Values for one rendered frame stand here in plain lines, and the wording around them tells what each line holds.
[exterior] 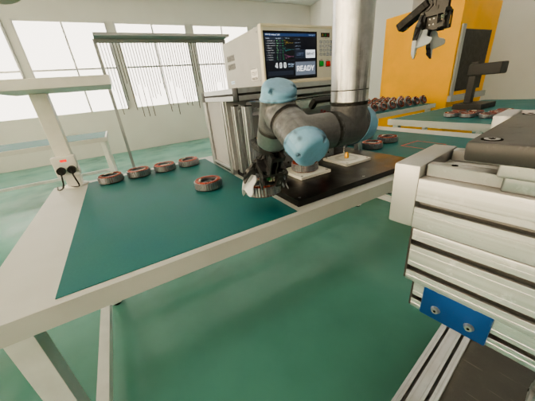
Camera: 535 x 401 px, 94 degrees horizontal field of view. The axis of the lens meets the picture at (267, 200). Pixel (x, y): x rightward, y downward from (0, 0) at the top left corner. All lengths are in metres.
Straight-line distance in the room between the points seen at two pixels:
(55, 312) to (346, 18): 0.78
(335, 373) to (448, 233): 0.99
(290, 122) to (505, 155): 0.32
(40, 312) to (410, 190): 0.69
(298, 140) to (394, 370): 1.10
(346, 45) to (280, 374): 1.18
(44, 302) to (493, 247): 0.75
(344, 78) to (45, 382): 0.92
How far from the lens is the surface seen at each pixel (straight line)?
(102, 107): 7.20
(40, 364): 0.82
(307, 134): 0.47
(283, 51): 1.14
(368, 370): 1.32
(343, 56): 0.55
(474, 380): 1.17
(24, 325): 0.71
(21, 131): 7.42
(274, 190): 0.75
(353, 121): 0.56
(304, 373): 1.28
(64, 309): 0.68
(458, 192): 0.37
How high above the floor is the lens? 1.10
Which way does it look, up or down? 24 degrees down
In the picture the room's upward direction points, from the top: 6 degrees counter-clockwise
